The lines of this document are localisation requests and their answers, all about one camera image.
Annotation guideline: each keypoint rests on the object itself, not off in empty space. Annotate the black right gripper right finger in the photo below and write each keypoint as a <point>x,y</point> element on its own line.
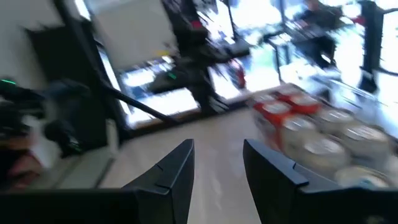
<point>311,208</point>

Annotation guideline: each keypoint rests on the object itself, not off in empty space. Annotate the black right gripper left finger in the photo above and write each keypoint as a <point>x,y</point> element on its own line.
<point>124,208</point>

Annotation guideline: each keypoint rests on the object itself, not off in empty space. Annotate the Spindrift lemon sparkling water can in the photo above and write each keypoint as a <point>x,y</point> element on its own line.
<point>323,151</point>
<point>365,133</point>
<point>360,177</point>
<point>335,115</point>

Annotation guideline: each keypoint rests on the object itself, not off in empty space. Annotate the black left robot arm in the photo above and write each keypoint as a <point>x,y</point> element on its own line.
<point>192,62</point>

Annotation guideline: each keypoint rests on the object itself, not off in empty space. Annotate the clear plastic bin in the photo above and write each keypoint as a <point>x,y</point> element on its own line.
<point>373,99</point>

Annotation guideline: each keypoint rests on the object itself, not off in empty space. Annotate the red canister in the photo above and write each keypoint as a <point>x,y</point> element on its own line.
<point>237,74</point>

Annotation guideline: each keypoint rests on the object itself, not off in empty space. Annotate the black office desk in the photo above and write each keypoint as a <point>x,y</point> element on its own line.
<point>298,32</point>

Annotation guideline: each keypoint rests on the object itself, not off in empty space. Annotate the black diagonal frame strut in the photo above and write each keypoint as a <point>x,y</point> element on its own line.
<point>140,107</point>

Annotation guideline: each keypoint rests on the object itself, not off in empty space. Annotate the black vertical post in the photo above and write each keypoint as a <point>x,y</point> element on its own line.
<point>371,46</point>

